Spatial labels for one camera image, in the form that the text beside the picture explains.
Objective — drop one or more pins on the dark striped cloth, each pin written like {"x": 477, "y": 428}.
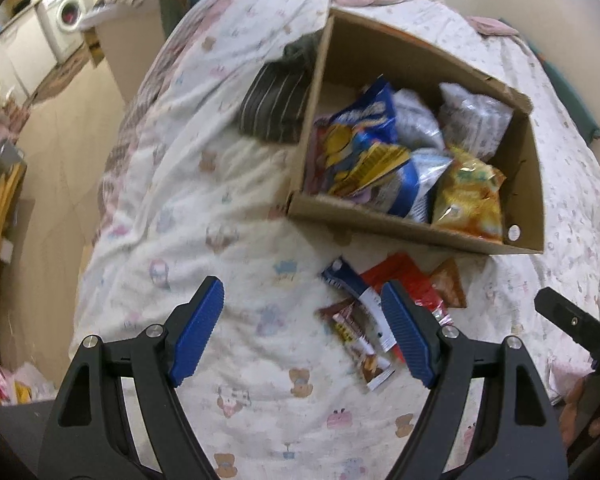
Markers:
{"x": 275, "y": 105}

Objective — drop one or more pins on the cardboard box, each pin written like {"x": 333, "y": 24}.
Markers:
{"x": 420, "y": 60}

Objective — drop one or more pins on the blue white snack bag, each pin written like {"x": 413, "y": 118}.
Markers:
{"x": 422, "y": 180}

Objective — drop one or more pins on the white printed bed cover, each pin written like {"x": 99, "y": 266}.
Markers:
{"x": 230, "y": 185}

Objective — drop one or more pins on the yellow snack bag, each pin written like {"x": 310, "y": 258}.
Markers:
{"x": 467, "y": 200}

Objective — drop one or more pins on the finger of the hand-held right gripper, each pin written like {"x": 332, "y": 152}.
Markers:
{"x": 575, "y": 321}

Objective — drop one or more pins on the white washing machine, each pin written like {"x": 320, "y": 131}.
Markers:
{"x": 65, "y": 15}

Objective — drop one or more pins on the red cartoon snack packet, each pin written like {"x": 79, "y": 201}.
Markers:
{"x": 320, "y": 160}

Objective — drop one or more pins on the large teal bolster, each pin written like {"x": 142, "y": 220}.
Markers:
{"x": 575, "y": 105}

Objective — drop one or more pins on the white printed snack bag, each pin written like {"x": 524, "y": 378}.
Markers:
{"x": 475, "y": 120}

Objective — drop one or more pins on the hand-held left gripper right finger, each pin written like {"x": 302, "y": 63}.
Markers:
{"x": 410, "y": 335}

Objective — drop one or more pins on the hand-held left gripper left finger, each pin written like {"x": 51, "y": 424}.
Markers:
{"x": 200, "y": 330}

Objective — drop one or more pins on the person's right hand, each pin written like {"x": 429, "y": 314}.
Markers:
{"x": 577, "y": 405}

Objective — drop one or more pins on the brown chocolate snack packet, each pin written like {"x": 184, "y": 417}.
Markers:
{"x": 360, "y": 355}

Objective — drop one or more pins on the white cabinet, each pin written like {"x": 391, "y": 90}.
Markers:
{"x": 20, "y": 55}

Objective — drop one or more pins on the silver snack bag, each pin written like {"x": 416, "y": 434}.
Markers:
{"x": 415, "y": 120}

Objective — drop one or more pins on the beige storage box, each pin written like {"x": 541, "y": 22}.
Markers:
{"x": 120, "y": 45}

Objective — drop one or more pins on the blue white stick packet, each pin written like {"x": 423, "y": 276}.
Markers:
{"x": 350, "y": 285}

